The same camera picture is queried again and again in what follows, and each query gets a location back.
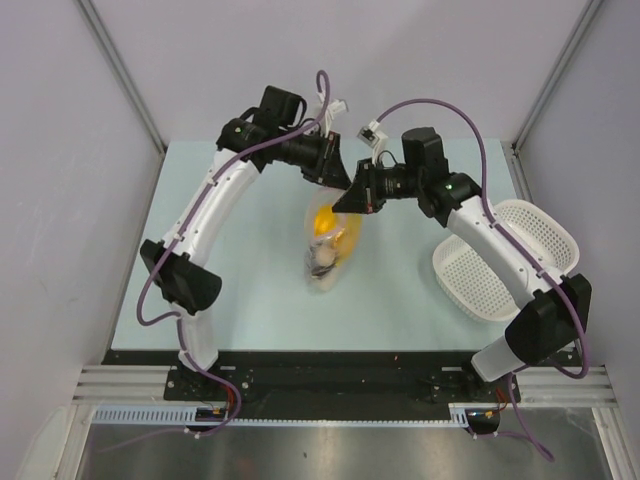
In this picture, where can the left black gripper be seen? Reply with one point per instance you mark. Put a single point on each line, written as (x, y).
(327, 167)

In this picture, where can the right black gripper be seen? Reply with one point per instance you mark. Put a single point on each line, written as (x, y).
(364, 194)

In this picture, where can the yellow bell pepper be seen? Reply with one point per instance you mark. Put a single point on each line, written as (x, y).
(342, 231)

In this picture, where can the clear zip top bag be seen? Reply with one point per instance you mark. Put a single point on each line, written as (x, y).
(322, 196)

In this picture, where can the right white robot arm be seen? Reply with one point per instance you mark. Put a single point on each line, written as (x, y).
(553, 307)

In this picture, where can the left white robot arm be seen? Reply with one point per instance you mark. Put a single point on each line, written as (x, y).
(275, 130)

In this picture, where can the white perforated plastic basket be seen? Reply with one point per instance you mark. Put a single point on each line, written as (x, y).
(484, 274)

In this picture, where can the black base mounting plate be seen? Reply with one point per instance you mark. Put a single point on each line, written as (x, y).
(283, 381)

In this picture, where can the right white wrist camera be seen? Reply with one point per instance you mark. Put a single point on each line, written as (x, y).
(372, 135)

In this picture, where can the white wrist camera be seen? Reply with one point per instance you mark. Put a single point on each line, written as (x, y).
(335, 107)
(372, 135)

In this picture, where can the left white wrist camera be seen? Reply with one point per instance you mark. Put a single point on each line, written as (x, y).
(335, 107)

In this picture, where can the aluminium frame rail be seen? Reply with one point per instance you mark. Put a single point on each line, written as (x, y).
(121, 385)

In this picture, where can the white slotted cable duct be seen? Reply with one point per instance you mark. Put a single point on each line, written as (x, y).
(439, 416)

